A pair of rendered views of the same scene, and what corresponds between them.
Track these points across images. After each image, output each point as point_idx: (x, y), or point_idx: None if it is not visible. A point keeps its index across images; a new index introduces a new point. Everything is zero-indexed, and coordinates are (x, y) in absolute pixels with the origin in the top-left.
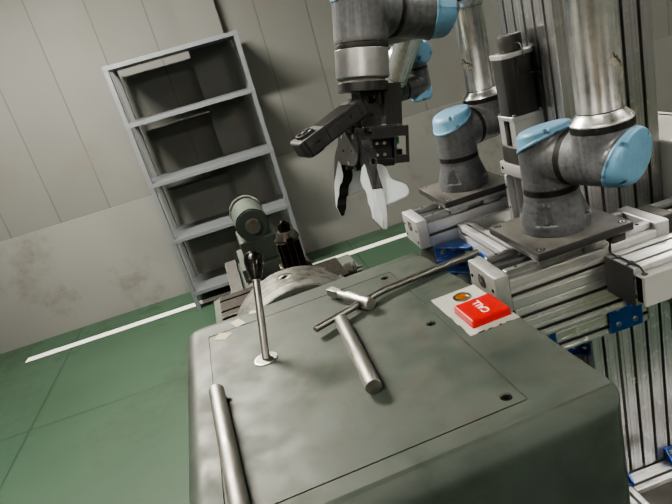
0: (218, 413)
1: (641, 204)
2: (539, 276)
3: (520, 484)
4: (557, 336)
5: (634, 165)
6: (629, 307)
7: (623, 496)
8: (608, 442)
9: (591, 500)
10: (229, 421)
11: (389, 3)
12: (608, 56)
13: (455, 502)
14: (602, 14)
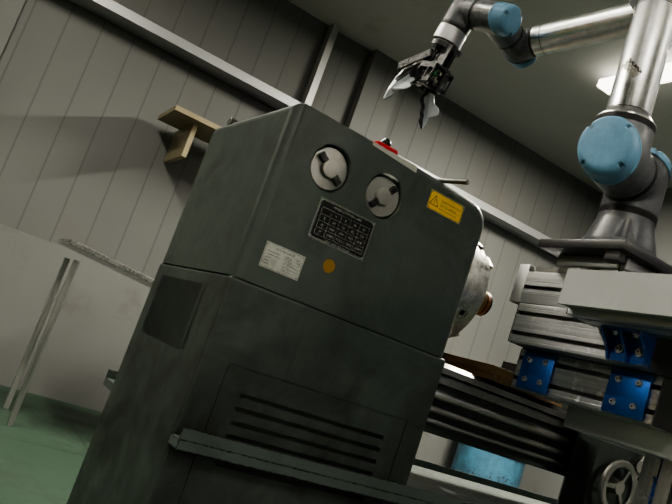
0: None
1: None
2: (550, 278)
3: (260, 129)
4: (555, 375)
5: (598, 149)
6: (632, 387)
7: (271, 157)
8: (282, 121)
9: (265, 152)
10: None
11: (463, 5)
12: (625, 61)
13: (249, 127)
14: (633, 29)
